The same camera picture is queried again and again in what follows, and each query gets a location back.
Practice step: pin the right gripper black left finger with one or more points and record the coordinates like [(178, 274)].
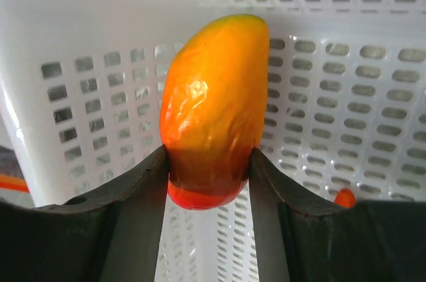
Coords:
[(111, 233)]

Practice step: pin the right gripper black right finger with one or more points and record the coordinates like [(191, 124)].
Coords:
[(301, 236)]

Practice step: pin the orange carrot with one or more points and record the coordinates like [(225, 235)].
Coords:
[(345, 198)]

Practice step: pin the red orange mango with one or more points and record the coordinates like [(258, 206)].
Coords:
[(212, 112)]

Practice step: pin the clear zip top bag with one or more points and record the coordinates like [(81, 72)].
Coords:
[(13, 185)]

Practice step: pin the white plastic perforated basket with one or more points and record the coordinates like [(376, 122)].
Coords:
[(82, 84)]

